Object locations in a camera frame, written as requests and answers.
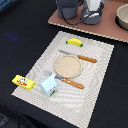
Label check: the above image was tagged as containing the beige woven placemat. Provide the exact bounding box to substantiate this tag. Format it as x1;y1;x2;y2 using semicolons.
13;31;114;128

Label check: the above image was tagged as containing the knife with wooden handle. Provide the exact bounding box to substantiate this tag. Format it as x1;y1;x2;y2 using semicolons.
58;50;97;63

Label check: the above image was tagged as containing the fork with wooden handle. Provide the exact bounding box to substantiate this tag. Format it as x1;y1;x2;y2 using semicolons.
43;70;85;90

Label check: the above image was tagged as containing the round wooden plate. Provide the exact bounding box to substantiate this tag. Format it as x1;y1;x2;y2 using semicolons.
55;55;82;78

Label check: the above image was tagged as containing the light blue milk carton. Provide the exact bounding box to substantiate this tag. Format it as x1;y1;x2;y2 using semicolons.
40;76;58;97

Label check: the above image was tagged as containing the dark grey pot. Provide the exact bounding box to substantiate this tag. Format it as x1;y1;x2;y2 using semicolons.
56;0;80;19

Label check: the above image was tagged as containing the yellow butter block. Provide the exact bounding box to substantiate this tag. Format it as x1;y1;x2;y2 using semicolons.
12;75;35;90

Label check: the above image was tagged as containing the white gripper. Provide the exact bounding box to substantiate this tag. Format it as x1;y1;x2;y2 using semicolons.
84;0;101;16

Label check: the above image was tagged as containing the dark grey saucepan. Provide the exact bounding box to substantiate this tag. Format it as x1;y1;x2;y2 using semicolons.
81;8;103;25

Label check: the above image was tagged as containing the yellow toy banana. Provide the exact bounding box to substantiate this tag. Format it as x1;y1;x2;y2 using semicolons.
66;38;83;47

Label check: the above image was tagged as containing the beige bowl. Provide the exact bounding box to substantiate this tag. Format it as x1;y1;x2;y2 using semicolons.
117;4;128;30

